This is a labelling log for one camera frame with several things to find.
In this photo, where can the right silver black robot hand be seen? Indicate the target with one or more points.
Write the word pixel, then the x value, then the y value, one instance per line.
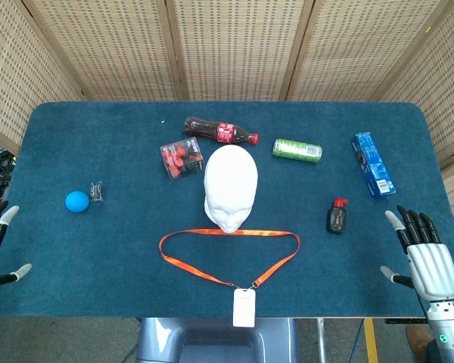
pixel 433 268

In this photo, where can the white badge card holder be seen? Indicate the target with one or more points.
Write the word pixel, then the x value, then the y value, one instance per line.
pixel 244 308

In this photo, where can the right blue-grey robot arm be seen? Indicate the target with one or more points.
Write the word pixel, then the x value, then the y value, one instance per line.
pixel 452 332

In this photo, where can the white foam mannequin head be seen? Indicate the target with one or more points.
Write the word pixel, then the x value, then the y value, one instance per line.
pixel 231 181

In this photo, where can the brown shoe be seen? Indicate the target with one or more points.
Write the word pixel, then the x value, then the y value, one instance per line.
pixel 419 340

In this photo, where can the blue ball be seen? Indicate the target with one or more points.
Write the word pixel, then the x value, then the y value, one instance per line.
pixel 77 201

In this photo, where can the black ink bottle red cap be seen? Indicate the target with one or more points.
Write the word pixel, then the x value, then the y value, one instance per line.
pixel 337 219

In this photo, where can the blue felt table cover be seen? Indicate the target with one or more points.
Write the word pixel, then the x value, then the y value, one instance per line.
pixel 98 257

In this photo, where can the blue cookie box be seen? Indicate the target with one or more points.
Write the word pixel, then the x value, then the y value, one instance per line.
pixel 374 166

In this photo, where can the metal table leg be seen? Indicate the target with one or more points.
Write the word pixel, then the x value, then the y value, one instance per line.
pixel 320 340

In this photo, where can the green drink can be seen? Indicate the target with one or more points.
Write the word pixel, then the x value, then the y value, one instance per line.
pixel 297 150

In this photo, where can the clear box red black pieces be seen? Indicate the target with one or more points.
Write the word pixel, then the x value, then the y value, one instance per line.
pixel 181 159

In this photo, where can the blue-grey robot torso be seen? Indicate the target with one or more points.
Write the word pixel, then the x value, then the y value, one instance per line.
pixel 212 340

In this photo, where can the cola bottle red label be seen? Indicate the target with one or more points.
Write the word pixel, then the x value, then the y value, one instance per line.
pixel 212 130

